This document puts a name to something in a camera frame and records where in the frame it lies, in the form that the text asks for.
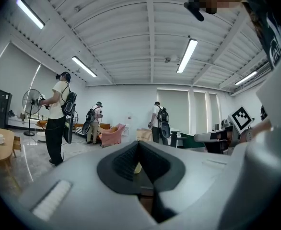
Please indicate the black standing fan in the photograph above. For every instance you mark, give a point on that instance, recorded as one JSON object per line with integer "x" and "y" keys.
{"x": 32, "y": 101}

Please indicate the ceiling smoke detector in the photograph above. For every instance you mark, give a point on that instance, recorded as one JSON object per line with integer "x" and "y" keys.
{"x": 167, "y": 60}

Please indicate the person's black printed t-shirt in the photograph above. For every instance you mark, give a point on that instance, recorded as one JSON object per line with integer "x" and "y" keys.
{"x": 278, "y": 36}

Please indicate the pale green cup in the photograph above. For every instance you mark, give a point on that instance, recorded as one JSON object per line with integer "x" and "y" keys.
{"x": 138, "y": 169}

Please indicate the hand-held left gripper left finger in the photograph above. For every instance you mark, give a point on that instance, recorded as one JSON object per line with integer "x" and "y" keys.
{"x": 83, "y": 188}

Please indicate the black backpack rig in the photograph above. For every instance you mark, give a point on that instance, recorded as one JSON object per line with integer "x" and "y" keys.
{"x": 69, "y": 106}
{"x": 90, "y": 116}
{"x": 163, "y": 116}

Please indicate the person's right forearm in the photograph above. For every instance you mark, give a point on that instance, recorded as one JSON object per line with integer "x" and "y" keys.
{"x": 262, "y": 127}

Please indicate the black head-worn camera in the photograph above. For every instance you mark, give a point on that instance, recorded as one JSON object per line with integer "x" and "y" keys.
{"x": 195, "y": 12}

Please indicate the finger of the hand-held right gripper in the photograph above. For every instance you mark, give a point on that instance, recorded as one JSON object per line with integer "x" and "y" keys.
{"x": 202, "y": 137}

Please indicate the white low cabinet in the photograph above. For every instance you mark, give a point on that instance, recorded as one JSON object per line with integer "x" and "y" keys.
{"x": 15, "y": 122}

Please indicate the black tall appliance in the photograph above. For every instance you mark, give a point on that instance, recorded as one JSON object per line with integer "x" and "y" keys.
{"x": 3, "y": 109}

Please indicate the long ceiling light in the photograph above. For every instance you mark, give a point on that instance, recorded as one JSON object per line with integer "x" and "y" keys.
{"x": 246, "y": 78}
{"x": 187, "y": 55}
{"x": 84, "y": 66}
{"x": 30, "y": 13}

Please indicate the pink armchair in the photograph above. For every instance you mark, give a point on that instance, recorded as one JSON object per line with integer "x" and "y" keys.
{"x": 111, "y": 135}

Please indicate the white water dispenser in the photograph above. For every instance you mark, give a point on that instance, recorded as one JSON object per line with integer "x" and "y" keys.
{"x": 129, "y": 126}

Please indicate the orange sofa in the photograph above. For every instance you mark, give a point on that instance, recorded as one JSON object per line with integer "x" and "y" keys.
{"x": 104, "y": 126}

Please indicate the black faucet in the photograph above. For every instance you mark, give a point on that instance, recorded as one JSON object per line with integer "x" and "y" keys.
{"x": 177, "y": 140}

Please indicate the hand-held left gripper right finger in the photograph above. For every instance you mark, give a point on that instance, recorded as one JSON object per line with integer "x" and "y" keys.
{"x": 190, "y": 181}

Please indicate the small white mug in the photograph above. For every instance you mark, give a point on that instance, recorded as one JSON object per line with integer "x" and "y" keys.
{"x": 0, "y": 139}

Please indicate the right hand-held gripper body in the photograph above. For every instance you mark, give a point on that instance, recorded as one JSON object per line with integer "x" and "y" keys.
{"x": 241, "y": 118}

